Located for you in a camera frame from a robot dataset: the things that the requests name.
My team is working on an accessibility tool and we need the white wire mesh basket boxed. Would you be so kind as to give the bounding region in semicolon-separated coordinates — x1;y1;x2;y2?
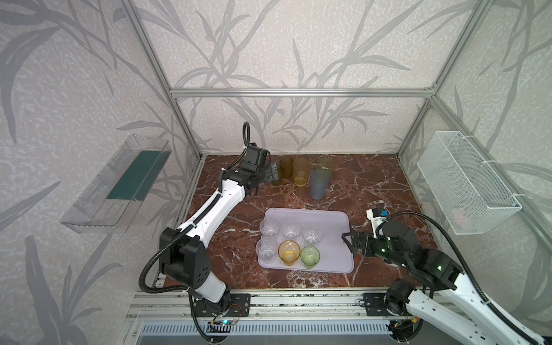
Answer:
417;131;523;236

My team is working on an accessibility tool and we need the clear acrylic wall shelf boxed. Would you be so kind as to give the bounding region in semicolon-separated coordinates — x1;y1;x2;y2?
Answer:
60;135;172;234

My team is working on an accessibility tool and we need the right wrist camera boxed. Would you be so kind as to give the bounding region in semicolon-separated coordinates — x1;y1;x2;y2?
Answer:
366;207;389;234

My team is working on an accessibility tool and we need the green sheet in shelf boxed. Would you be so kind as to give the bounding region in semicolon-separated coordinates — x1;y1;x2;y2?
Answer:
107;150;171;201

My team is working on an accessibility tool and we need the green short glass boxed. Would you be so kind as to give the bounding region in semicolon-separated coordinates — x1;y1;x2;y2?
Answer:
300;245;321;269

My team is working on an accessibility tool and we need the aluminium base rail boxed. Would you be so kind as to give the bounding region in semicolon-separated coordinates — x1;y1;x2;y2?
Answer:
125;288;412;321

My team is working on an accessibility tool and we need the tall green glass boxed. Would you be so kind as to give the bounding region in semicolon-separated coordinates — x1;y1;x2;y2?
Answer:
316;157;334;174

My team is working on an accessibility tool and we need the tall blue frosted glass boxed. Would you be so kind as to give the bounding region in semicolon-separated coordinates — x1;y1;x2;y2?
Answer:
310;170;331;200

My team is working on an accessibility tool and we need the yellow short glass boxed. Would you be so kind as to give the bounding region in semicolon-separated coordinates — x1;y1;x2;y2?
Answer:
278;240;301;266

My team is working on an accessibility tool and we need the amber dotted glass rear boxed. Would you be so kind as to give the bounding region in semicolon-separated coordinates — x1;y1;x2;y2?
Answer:
280;157;294;179

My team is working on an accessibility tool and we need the amber dotted glass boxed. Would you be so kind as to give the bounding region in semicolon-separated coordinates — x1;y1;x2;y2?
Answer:
280;157;294;179
271;169;282;186

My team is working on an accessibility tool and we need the amber dotted glass front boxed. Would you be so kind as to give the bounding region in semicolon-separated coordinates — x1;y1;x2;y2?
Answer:
271;169;282;186

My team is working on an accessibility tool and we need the pink object in basket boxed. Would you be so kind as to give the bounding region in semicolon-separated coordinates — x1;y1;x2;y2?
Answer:
451;208;472;227

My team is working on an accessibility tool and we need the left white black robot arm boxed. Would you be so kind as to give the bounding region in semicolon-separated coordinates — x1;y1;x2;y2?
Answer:
138;122;277;315

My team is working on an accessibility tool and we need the lilac plastic tray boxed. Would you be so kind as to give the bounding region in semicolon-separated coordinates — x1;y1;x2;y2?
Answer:
257;208;354;274

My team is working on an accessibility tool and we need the clear faceted glass front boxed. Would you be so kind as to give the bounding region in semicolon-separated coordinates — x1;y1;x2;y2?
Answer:
255;237;279;263

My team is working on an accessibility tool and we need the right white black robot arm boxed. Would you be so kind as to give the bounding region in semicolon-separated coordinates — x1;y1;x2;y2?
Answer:
342;208;551;344

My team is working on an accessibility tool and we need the clear faceted glass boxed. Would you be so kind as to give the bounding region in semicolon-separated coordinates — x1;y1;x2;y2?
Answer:
281;220;302;240
255;237;279;263

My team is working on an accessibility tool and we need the tall yellow glass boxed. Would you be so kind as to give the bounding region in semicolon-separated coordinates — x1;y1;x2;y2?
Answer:
293;158;311;187

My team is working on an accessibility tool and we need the horizontal aluminium frame bar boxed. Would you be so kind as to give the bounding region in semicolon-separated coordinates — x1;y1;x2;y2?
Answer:
170;88;434;99

